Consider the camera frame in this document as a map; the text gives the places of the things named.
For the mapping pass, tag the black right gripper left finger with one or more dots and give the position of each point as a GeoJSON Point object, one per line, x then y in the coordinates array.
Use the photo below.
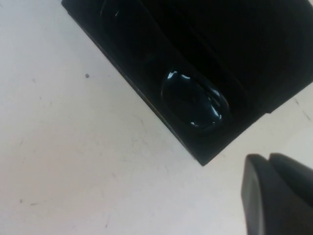
{"type": "Point", "coordinates": [264, 200]}

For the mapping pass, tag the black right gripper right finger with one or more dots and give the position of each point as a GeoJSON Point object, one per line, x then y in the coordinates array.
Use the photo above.
{"type": "Point", "coordinates": [296, 171]}

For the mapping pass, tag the black framed glasses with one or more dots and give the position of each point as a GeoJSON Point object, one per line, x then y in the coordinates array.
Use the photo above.
{"type": "Point", "coordinates": [190, 102]}

